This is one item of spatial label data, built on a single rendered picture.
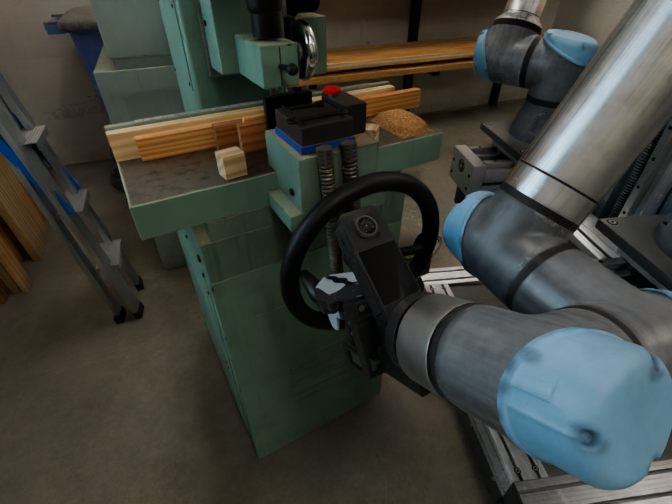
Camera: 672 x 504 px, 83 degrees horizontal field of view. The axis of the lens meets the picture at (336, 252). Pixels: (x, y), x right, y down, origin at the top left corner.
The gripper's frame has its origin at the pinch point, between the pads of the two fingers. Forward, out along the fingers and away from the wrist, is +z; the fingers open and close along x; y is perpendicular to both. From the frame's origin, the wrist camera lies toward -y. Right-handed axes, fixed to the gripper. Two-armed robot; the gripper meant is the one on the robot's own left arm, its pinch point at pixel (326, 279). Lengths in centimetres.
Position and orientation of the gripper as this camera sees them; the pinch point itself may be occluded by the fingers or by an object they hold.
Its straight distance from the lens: 49.7
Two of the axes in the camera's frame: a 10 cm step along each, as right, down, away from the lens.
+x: 8.7, -3.0, 3.9
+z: -4.3, -0.8, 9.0
